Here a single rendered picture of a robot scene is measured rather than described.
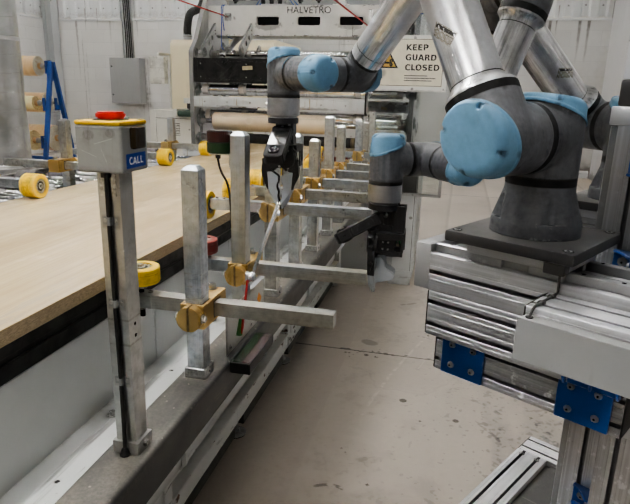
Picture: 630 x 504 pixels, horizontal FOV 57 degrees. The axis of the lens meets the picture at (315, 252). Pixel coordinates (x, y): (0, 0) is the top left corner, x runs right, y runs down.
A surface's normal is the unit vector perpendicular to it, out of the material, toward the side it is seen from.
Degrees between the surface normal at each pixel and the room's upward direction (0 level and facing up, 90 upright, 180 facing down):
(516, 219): 72
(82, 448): 0
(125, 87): 90
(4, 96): 90
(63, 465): 0
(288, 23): 90
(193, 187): 90
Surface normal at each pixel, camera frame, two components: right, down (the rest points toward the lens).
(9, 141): 0.77, 0.19
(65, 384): 0.97, 0.08
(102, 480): 0.03, -0.96
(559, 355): -0.69, 0.18
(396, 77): -0.23, 0.26
